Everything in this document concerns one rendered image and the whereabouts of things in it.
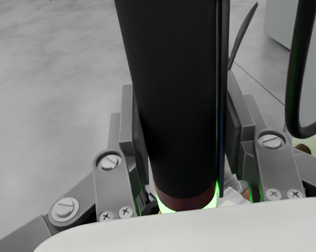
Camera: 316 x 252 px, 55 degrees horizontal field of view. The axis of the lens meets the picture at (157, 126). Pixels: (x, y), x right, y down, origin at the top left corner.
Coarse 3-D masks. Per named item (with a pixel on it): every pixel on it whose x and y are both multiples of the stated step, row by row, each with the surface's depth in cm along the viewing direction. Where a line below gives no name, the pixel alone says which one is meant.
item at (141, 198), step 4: (144, 192) 53; (140, 196) 58; (144, 196) 54; (148, 196) 53; (140, 200) 60; (144, 200) 53; (148, 200) 53; (140, 204) 63; (144, 204) 58; (140, 208) 65; (140, 212) 66
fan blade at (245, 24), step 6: (252, 12) 40; (246, 18) 43; (246, 24) 41; (240, 30) 45; (240, 36) 41; (240, 42) 40; (234, 48) 43; (234, 54) 40; (228, 60) 46; (228, 66) 41
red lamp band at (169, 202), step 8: (216, 176) 16; (216, 184) 16; (160, 192) 15; (208, 192) 15; (160, 200) 16; (168, 200) 15; (176, 200) 15; (184, 200) 15; (192, 200) 15; (200, 200) 15; (208, 200) 16; (176, 208) 15; (184, 208) 15; (192, 208) 15
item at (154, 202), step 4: (152, 200) 43; (156, 200) 42; (148, 204) 44; (152, 204) 43; (156, 204) 42; (144, 208) 44; (148, 208) 43; (152, 208) 43; (156, 208) 42; (144, 212) 44; (148, 212) 44; (152, 212) 43; (156, 212) 43
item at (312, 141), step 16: (304, 0) 15; (304, 16) 16; (304, 32) 16; (304, 48) 17; (304, 64) 18; (288, 80) 19; (288, 96) 19; (288, 112) 21; (288, 128) 22; (304, 128) 24
